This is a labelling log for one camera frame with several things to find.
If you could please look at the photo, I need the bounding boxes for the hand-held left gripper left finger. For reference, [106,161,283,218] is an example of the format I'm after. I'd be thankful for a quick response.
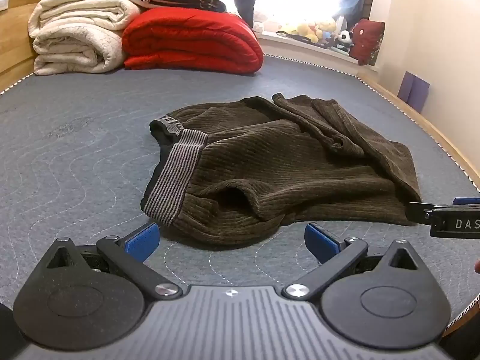
[45,222,183,301]

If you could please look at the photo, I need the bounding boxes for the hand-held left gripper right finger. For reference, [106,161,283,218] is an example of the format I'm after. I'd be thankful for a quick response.
[283,222,420,301]

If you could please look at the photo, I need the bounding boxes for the brown corduroy pants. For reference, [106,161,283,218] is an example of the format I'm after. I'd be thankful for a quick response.
[140,93,424,247]

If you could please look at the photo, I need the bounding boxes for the purple foam mat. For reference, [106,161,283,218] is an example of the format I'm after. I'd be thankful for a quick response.
[397,70,431,114]

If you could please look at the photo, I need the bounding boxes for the red patterned cushion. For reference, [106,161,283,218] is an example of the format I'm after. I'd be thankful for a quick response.
[350,19,386,67]

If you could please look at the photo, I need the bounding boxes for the panda plush toy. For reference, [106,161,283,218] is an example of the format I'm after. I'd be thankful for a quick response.
[335,29,355,55]

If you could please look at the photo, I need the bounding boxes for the folded red quilt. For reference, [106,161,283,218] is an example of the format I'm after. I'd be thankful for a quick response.
[121,7,265,76]

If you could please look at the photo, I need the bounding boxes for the yellow plush bear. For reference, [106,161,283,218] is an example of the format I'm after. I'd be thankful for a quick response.
[279,18,338,44]

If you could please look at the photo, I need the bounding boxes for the folded cream blanket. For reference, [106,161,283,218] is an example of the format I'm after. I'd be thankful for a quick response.
[28,0,142,76]

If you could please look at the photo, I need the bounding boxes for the white plush toy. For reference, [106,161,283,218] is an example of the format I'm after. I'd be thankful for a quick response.
[252,9,271,33]

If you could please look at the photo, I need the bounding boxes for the wooden headboard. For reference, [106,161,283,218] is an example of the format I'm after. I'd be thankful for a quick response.
[0,0,65,92]

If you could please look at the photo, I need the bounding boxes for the wooden bed frame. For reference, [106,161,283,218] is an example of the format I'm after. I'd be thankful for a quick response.
[358,73,480,193]

